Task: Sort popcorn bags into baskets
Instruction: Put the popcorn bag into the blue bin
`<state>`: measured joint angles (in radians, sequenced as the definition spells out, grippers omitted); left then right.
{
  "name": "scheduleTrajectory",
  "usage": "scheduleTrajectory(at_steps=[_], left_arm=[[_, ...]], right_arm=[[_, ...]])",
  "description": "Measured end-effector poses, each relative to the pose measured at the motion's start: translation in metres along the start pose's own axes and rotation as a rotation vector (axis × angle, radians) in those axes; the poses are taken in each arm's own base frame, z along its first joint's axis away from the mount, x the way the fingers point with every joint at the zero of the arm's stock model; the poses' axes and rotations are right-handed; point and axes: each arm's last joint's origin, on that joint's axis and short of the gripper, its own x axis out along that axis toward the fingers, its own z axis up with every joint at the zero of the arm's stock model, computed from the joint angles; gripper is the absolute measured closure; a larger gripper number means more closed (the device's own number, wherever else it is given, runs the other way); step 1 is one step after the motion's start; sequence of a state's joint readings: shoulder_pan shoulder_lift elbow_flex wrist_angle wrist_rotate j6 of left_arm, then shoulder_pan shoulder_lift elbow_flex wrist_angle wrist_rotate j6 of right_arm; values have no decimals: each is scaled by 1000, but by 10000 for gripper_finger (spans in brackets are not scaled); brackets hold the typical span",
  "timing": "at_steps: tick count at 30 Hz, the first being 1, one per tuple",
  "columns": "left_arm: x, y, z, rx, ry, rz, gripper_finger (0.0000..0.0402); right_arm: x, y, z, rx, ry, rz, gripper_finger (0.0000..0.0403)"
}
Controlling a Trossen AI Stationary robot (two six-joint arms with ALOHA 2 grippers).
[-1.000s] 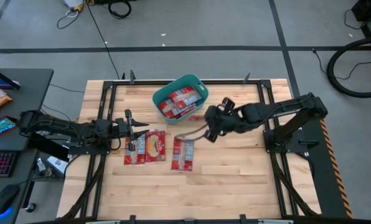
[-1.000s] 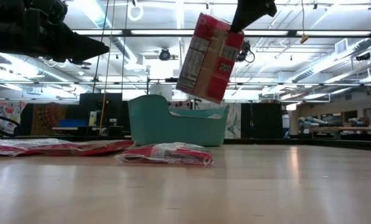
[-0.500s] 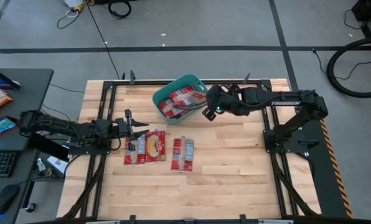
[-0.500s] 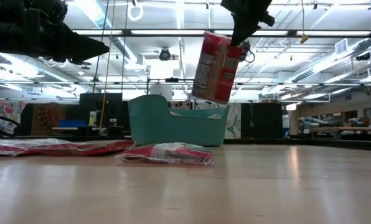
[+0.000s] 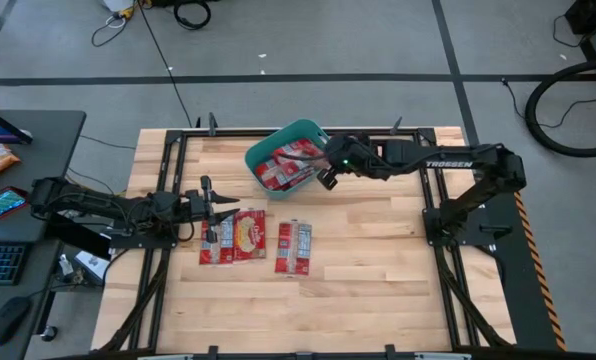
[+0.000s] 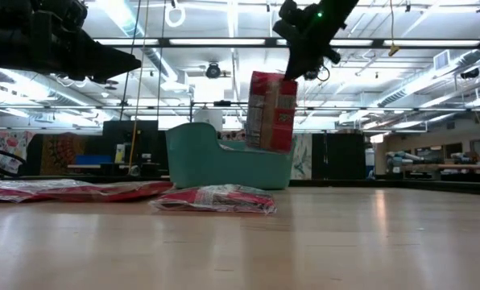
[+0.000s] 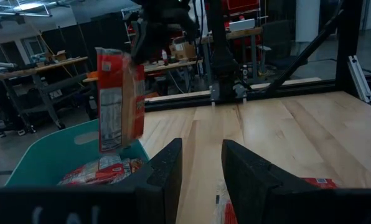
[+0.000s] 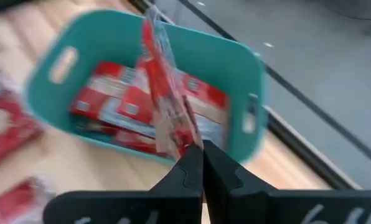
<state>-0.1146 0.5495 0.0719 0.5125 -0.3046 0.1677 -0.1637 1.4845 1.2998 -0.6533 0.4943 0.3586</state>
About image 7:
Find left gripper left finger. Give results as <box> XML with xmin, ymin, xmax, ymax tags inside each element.
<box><xmin>118</xmin><ymin>138</ymin><xmax>183</xmax><ymax>224</ymax></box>

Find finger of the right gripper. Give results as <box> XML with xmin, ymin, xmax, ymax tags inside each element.
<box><xmin>131</xmin><ymin>18</ymin><xmax>152</xmax><ymax>65</ymax></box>

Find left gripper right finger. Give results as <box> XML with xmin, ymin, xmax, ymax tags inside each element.
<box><xmin>222</xmin><ymin>139</ymin><xmax>322</xmax><ymax>224</ymax></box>

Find red Orville popcorn bag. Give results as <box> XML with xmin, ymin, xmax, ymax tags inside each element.
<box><xmin>123</xmin><ymin>157</ymin><xmax>145</xmax><ymax>175</ymax></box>
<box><xmin>95</xmin><ymin>47</ymin><xmax>146</xmax><ymax>154</ymax></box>
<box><xmin>214</xmin><ymin>176</ymin><xmax>339</xmax><ymax>224</ymax></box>
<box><xmin>57</xmin><ymin>154</ymin><xmax>126</xmax><ymax>187</ymax></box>

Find large cardboard box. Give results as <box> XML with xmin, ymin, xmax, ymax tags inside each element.
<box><xmin>169</xmin><ymin>37</ymin><xmax>197</xmax><ymax>60</ymax></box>

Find long wooden work table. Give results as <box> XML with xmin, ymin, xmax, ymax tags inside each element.
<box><xmin>82</xmin><ymin>58</ymin><xmax>204</xmax><ymax>84</ymax></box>

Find white box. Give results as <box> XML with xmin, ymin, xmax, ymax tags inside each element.
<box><xmin>228</xmin><ymin>18</ymin><xmax>256</xmax><ymax>32</ymax></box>

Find red cabinet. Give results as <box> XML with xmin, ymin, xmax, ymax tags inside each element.
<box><xmin>224</xmin><ymin>0</ymin><xmax>263</xmax><ymax>18</ymax></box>

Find wooden table metal legs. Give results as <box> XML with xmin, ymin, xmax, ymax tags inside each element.
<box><xmin>200</xmin><ymin>27</ymin><xmax>264</xmax><ymax>82</ymax></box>

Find small open cardboard box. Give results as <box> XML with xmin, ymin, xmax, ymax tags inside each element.
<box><xmin>52</xmin><ymin>49</ymin><xmax>68</xmax><ymax>62</ymax></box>

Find black office chair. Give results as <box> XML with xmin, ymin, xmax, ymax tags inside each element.
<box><xmin>261</xmin><ymin>20</ymin><xmax>309</xmax><ymax>69</ymax></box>

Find ceiling light panel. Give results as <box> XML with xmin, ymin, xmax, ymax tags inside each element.
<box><xmin>0</xmin><ymin>0</ymin><xmax>52</xmax><ymax>18</ymax></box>

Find teal plastic basket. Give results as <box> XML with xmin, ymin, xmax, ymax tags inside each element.
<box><xmin>5</xmin><ymin>118</ymin><xmax>151</xmax><ymax>187</ymax></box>

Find white round pillar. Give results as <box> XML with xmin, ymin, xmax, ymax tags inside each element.
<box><xmin>295</xmin><ymin>0</ymin><xmax>321</xmax><ymax>43</ymax></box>

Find black table frame rail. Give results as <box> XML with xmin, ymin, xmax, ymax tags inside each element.
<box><xmin>144</xmin><ymin>73</ymin><xmax>371</xmax><ymax>113</ymax></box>

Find metal frame wooden workbench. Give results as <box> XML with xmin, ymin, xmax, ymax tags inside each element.
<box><xmin>0</xmin><ymin>55</ymin><xmax>92</xmax><ymax>136</ymax></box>

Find black diagonal frame strut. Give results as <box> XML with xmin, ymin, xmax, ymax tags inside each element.
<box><xmin>267</xmin><ymin>9</ymin><xmax>345</xmax><ymax>94</ymax></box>

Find silver aluminium extrusion bracket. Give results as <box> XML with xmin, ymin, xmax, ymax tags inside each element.
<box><xmin>347</xmin><ymin>55</ymin><xmax>371</xmax><ymax>104</ymax></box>

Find black vertical frame post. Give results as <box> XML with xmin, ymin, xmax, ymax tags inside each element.
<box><xmin>335</xmin><ymin>0</ymin><xmax>365</xmax><ymax>91</ymax></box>

